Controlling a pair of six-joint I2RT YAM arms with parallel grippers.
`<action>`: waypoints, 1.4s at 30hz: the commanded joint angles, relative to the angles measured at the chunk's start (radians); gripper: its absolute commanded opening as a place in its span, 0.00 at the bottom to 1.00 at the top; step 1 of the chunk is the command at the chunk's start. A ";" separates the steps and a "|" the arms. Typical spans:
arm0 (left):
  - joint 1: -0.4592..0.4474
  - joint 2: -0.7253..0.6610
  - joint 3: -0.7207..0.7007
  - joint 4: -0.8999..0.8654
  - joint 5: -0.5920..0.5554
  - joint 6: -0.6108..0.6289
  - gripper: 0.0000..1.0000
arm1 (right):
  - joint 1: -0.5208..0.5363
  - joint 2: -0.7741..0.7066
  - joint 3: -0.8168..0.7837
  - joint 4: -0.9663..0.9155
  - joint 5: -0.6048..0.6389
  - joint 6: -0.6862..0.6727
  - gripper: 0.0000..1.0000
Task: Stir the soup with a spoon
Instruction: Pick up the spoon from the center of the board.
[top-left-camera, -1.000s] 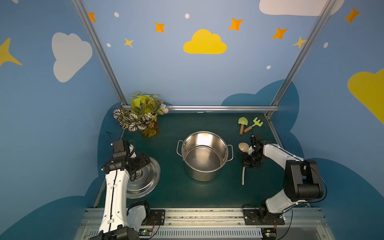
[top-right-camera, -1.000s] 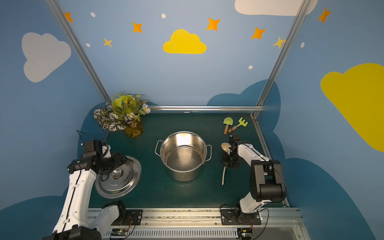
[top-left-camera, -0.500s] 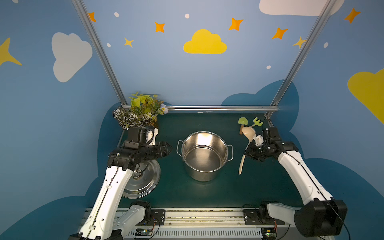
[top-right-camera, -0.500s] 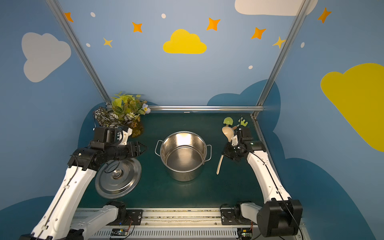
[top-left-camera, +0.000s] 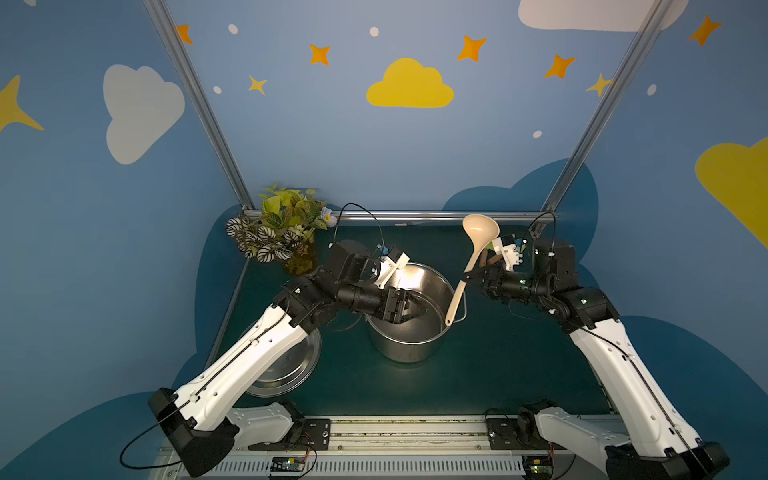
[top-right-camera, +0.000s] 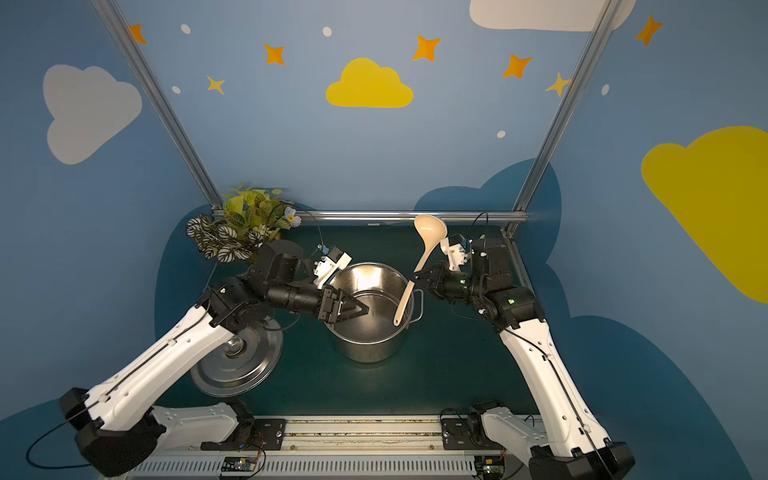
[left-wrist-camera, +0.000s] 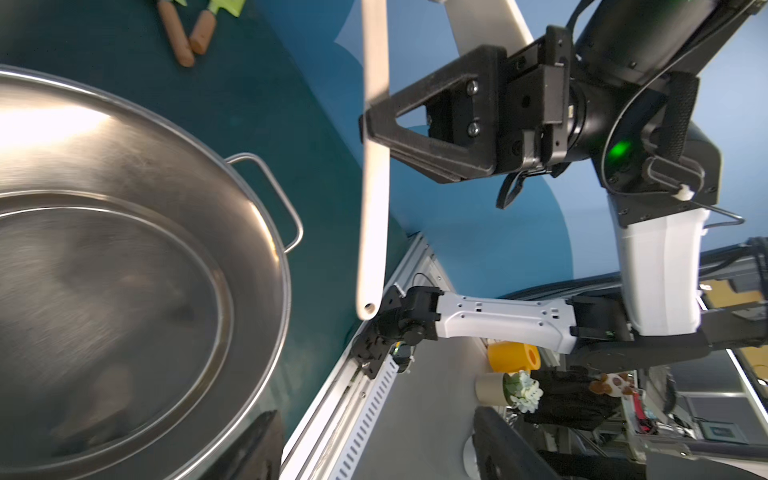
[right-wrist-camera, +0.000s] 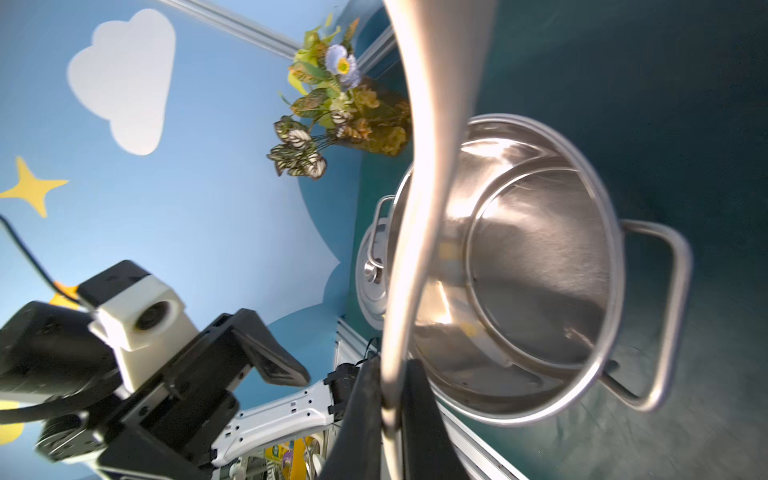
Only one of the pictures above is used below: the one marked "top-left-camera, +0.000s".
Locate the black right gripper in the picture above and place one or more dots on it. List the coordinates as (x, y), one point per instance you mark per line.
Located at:
(490, 282)

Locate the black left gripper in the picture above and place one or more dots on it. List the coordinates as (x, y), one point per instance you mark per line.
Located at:
(395, 305)

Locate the stainless steel stock pot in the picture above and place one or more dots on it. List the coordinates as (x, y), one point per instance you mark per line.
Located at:
(413, 341)

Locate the beige plastic ladle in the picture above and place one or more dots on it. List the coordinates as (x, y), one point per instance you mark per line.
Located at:
(481, 230)

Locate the stainless steel pot lid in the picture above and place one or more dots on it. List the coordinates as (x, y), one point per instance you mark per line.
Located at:
(290, 370)

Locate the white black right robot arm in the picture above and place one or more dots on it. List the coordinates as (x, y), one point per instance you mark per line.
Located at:
(658, 442)

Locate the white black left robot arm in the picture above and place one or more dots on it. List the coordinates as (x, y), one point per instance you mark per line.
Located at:
(200, 419)

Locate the aluminium rear crossbar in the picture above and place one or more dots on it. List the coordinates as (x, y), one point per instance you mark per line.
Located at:
(417, 217)

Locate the artificial potted plant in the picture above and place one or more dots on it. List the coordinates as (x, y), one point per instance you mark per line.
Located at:
(284, 232)

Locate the right green circuit board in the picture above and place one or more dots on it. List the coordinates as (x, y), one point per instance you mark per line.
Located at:
(537, 467)

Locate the green circuit board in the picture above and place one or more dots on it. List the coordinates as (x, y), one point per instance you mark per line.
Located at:
(288, 465)
(537, 467)

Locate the left green circuit board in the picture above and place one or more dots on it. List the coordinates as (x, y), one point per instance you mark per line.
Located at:
(288, 465)

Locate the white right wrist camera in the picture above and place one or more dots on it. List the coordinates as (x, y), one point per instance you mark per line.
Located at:
(510, 248)

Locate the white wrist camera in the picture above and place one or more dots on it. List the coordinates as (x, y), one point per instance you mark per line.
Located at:
(510, 248)
(391, 261)

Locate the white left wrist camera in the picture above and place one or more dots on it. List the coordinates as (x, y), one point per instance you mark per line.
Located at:
(391, 261)

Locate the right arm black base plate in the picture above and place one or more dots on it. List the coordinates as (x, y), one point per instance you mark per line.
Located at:
(515, 433)

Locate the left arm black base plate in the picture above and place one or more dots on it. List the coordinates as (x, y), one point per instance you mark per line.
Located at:
(314, 432)

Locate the aluminium frame post right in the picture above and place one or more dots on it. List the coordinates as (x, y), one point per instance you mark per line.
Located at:
(638, 50)

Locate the aluminium frame post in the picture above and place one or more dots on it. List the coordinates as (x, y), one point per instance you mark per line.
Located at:
(638, 50)
(163, 22)

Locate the aluminium frame post left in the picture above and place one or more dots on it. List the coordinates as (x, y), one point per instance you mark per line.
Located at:
(163, 22)

